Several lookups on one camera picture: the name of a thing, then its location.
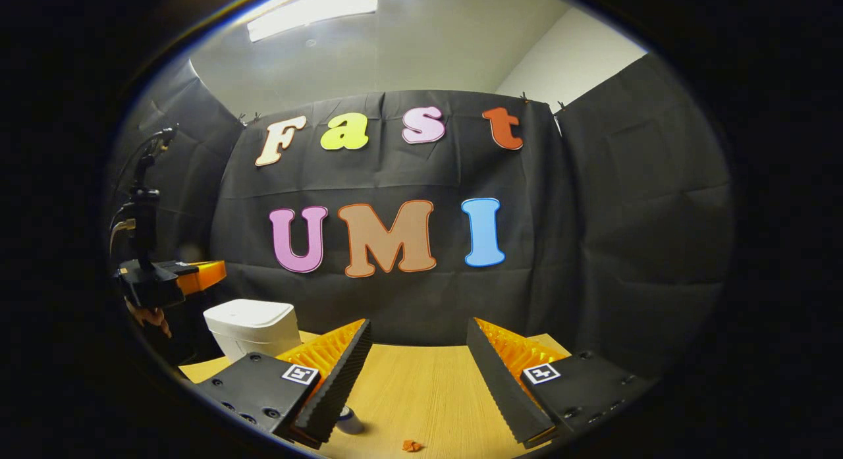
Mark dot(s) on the wooden desktop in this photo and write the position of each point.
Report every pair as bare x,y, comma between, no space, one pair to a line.
421,386

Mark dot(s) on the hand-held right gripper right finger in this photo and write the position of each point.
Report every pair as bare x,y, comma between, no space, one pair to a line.
500,386

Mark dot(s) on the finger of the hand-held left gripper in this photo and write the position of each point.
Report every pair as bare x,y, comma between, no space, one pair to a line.
204,274

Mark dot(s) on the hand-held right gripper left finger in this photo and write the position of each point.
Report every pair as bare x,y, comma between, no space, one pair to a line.
342,380

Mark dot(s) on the silver blue pop can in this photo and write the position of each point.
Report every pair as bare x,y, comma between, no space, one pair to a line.
350,421

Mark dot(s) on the white desktop garbage bin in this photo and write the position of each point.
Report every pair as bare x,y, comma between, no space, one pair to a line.
253,327

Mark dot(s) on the orange paper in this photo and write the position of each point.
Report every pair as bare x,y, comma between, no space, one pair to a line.
412,446

